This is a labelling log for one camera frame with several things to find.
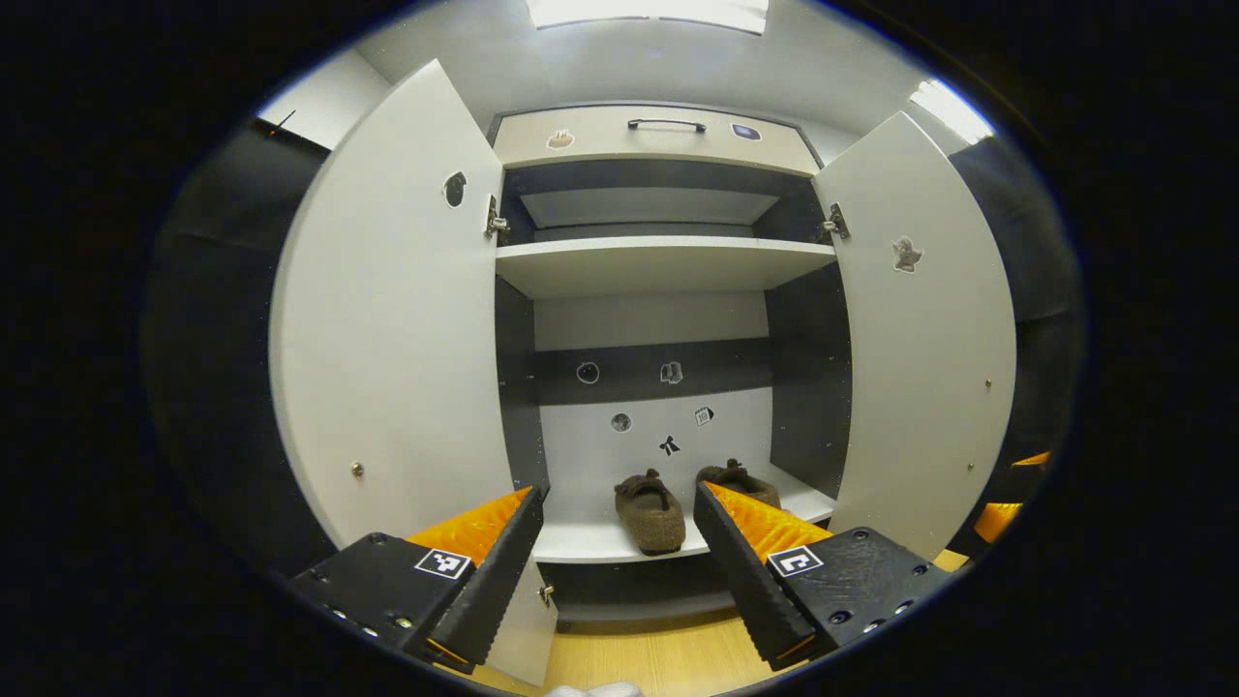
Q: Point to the beige cabinet drawer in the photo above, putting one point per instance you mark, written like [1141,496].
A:
[619,147]

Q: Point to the grey white shoe cabinet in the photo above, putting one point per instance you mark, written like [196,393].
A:
[668,261]

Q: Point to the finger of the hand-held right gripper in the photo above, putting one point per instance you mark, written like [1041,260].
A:
[1034,460]
[997,523]

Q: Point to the ceiling light panel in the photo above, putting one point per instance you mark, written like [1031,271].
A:
[953,111]
[649,14]

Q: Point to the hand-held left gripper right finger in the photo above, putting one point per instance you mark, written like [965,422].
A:
[745,581]

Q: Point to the brown fuzzy shoe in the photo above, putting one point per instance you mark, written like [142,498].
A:
[650,523]
[745,481]

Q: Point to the white cabinet door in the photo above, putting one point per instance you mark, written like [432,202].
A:
[929,387]
[387,319]

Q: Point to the light wooden platform board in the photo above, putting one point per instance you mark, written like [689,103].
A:
[658,658]

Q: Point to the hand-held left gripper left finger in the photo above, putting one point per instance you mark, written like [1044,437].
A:
[494,581]

